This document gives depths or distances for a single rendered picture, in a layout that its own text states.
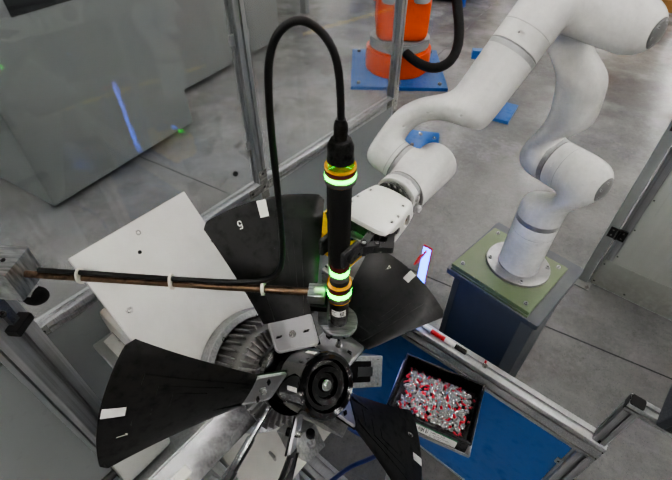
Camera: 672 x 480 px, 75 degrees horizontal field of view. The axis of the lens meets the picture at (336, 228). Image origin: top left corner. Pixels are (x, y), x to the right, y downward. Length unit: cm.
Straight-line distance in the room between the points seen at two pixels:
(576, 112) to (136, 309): 100
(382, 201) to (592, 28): 46
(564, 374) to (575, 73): 170
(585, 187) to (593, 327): 161
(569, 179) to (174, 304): 95
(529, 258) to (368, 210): 74
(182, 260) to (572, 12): 86
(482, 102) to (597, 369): 195
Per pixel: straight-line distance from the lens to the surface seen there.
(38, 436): 168
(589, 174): 118
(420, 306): 100
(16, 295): 98
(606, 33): 93
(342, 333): 82
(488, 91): 81
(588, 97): 108
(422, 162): 81
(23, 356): 121
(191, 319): 100
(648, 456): 246
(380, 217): 71
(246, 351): 92
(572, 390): 245
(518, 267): 140
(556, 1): 85
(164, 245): 98
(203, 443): 92
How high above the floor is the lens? 196
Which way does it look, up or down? 43 degrees down
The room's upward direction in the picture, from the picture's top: straight up
